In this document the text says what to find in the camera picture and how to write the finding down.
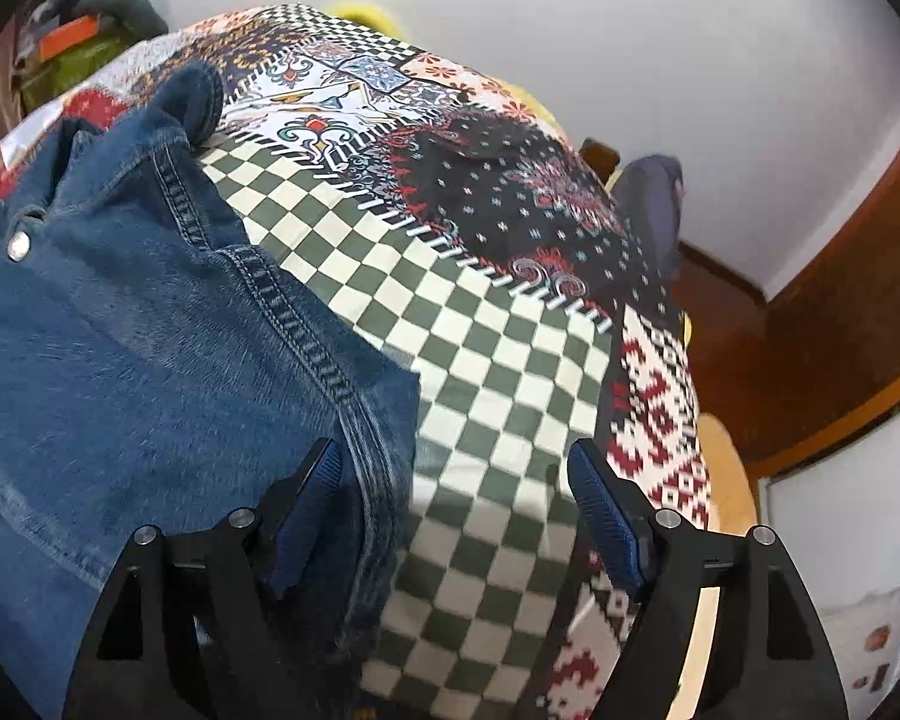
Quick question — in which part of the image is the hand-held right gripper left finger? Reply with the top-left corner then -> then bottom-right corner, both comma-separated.
64,436 -> 344,720

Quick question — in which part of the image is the light wooden bed frame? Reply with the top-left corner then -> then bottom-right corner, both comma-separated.
679,415 -> 761,720

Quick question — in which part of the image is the white cloth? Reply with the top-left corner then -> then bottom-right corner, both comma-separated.
0,99 -> 72,152

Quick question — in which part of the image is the orange box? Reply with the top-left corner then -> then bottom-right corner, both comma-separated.
37,15 -> 100,61

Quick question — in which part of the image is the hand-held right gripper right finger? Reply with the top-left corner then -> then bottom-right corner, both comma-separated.
570,438 -> 848,720

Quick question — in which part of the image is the wooden bed post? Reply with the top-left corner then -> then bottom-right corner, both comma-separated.
580,138 -> 620,182

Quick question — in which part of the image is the wooden room door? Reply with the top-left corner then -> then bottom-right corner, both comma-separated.
746,90 -> 900,481

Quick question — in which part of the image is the yellow plush cushion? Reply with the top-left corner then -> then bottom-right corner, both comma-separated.
330,4 -> 392,36

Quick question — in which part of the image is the blue denim jacket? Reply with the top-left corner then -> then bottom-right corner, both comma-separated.
0,64 -> 422,720

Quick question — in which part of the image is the patchwork patterned blanket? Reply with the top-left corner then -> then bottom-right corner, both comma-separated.
0,4 -> 713,720

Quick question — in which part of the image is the dark blue garment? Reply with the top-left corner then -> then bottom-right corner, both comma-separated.
613,154 -> 685,284

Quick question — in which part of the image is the grey neck pillow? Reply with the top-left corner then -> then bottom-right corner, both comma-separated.
81,0 -> 170,40

